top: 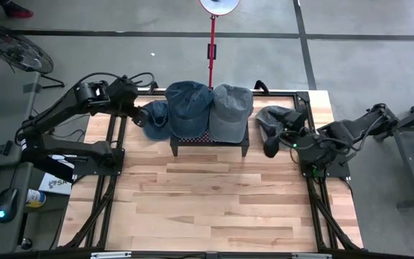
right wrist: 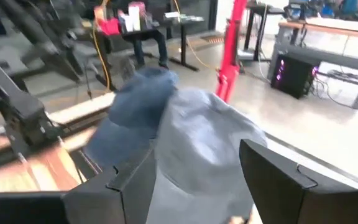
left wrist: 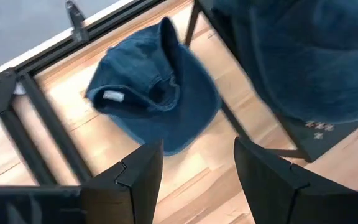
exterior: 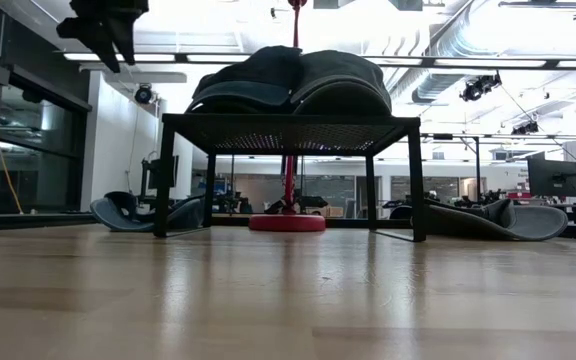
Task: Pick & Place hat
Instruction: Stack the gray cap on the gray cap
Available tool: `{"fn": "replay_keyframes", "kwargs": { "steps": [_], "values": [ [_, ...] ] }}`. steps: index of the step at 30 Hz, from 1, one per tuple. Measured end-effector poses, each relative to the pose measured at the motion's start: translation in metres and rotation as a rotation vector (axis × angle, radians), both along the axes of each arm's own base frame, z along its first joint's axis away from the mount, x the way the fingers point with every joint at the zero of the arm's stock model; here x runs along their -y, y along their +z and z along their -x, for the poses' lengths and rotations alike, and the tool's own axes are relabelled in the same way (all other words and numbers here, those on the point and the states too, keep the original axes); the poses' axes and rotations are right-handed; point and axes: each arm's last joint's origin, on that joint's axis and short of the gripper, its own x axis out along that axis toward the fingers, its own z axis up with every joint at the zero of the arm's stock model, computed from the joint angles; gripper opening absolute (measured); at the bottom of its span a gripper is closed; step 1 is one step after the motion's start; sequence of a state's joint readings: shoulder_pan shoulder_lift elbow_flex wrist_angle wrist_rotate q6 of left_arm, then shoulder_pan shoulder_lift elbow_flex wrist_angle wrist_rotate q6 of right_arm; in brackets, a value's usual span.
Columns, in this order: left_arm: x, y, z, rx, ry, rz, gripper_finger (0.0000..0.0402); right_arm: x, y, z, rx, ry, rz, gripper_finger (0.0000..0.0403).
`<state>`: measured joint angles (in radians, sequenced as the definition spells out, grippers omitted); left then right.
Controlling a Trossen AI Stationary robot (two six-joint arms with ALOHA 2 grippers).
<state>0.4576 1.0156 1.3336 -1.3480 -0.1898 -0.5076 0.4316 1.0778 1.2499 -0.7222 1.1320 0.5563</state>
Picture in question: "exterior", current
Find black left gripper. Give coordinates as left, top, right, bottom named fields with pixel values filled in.
left=56, top=0, right=150, bottom=74

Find dark grey baseball cap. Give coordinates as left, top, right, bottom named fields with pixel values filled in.
left=186, top=44, right=303, bottom=115

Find blue denim baseball cap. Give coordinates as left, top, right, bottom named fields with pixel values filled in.
left=89, top=191, right=205, bottom=234
left=425, top=198, right=569, bottom=242

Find grey ceiling panel lamp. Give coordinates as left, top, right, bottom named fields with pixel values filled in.
left=102, top=71, right=188, bottom=85

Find round black ceiling lamp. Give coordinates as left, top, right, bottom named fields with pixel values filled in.
left=133, top=83, right=155, bottom=105

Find long ceiling light bar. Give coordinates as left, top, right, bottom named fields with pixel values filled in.
left=62, top=52, right=576, bottom=70

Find dark glass window front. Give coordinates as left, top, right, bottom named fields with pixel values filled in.
left=0, top=0, right=92, bottom=215

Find black monitor on stand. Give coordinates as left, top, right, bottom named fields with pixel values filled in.
left=140, top=154, right=180, bottom=204

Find black perforated metal stand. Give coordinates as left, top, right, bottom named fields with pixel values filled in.
left=153, top=112, right=428, bottom=244

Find red pole stand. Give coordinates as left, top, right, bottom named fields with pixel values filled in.
left=247, top=0, right=327, bottom=233

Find black ceiling spotlight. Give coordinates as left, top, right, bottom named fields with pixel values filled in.
left=511, top=121, right=540, bottom=136
left=460, top=73, right=503, bottom=103

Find black computer monitor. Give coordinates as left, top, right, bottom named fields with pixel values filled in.
left=526, top=157, right=576, bottom=199

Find silver ceiling air duct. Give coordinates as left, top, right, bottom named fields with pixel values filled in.
left=375, top=0, right=576, bottom=111

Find black metal frame rack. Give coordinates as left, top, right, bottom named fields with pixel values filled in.
left=420, top=132, right=482, bottom=165

